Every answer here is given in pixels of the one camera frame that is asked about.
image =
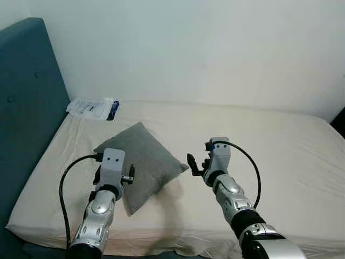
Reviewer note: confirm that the grey square pillow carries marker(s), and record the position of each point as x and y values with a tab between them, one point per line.
148	156

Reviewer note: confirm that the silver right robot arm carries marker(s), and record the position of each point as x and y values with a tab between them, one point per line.
242	213

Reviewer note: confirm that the black chair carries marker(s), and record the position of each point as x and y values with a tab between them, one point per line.
339	123

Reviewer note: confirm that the white plastic packet blue edge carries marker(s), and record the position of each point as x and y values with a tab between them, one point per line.
89	108

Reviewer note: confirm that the beige sheeted bed mattress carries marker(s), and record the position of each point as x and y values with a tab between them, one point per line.
291	172

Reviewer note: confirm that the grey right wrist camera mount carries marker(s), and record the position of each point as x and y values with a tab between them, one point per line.
220	154

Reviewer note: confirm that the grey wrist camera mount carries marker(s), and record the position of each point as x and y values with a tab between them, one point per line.
220	154
112	164

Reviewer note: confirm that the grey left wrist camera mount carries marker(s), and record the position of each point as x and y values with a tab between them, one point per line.
112	164

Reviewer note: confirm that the teal upholstered bed frame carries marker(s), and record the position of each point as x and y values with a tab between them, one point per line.
27	108

